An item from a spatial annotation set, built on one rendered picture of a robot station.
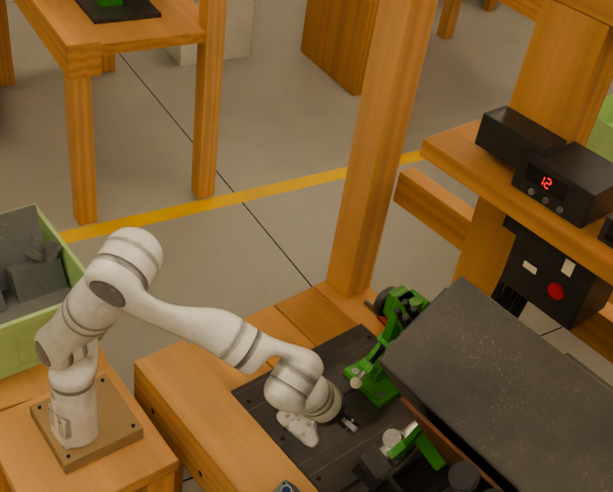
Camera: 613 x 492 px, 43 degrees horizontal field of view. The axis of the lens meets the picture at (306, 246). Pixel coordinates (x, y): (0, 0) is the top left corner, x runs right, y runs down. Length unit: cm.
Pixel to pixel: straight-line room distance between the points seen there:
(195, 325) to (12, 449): 77
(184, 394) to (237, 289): 164
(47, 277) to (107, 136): 233
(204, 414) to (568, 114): 100
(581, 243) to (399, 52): 61
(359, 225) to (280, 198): 203
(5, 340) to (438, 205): 107
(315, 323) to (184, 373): 39
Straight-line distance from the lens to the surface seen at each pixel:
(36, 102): 475
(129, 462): 180
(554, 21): 151
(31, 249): 215
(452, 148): 158
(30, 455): 184
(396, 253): 380
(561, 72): 152
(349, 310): 213
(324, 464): 176
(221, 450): 176
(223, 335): 119
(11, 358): 203
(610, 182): 148
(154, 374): 189
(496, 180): 152
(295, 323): 206
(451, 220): 190
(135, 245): 118
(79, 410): 169
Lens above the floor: 232
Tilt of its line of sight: 38 degrees down
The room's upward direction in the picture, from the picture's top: 9 degrees clockwise
